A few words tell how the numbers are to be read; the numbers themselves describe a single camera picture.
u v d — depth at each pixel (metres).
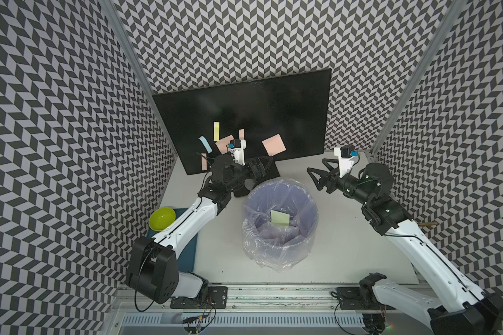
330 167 0.69
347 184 0.58
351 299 0.74
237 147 0.68
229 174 0.60
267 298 0.75
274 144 0.82
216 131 0.75
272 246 0.60
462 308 0.38
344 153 0.56
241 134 0.79
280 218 0.81
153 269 0.41
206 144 0.79
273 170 1.10
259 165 0.67
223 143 0.80
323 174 0.61
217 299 0.74
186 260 0.82
